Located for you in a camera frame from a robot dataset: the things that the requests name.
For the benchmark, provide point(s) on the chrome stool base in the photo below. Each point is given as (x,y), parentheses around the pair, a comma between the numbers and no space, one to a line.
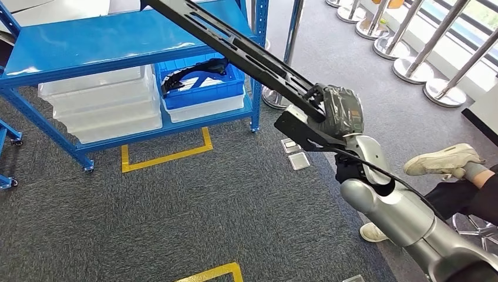
(472,231)

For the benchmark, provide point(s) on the black curved plastic part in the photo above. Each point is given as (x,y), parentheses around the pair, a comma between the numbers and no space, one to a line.
(210,66)

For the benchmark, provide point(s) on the translucent white plastic bin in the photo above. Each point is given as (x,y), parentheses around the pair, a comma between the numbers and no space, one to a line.
(116,132)
(109,111)
(89,83)

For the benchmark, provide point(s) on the black plastic plate frame part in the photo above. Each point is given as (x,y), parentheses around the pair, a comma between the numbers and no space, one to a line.
(249,54)

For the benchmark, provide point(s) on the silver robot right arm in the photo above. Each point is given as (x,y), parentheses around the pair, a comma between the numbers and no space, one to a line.
(408,222)

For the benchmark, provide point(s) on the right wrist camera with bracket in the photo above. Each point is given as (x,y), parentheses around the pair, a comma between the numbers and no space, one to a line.
(299,132)

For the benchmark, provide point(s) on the blue metal shelf rack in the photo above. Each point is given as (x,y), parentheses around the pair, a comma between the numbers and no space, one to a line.
(97,43)
(6,181)

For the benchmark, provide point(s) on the blue plastic bin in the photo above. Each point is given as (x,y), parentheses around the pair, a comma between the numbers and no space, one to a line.
(202,93)

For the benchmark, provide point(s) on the yellow floor tape marking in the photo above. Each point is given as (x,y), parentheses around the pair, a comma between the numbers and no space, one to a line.
(167,157)

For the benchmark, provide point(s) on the person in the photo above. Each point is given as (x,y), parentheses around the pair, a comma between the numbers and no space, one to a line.
(447,198)

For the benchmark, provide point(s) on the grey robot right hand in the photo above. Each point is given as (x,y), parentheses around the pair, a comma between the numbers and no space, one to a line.
(342,113)

